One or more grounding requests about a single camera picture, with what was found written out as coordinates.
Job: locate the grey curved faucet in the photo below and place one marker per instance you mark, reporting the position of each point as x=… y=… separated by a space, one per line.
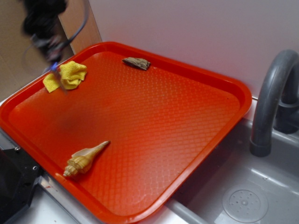
x=278 y=103

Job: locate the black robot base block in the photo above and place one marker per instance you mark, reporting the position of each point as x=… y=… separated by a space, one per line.
x=19 y=174

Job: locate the silver keys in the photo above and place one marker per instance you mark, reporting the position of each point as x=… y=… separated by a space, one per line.
x=53 y=80

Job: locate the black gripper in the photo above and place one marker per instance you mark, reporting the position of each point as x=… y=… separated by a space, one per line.
x=40 y=25

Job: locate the brown wood piece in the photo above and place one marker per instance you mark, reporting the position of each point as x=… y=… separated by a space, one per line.
x=138 y=63

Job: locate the wooden board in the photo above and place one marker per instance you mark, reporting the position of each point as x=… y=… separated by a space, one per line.
x=73 y=17

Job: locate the sink drain cover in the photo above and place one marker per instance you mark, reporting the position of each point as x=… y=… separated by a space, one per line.
x=245 y=204

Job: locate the red plastic tray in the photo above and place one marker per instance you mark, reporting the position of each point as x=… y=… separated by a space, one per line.
x=161 y=124

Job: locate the grey toy sink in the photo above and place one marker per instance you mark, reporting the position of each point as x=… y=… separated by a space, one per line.
x=199 y=199

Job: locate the tan spiral seashell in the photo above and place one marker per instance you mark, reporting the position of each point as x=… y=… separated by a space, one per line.
x=81 y=161

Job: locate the yellow cloth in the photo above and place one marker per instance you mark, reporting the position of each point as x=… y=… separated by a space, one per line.
x=72 y=74

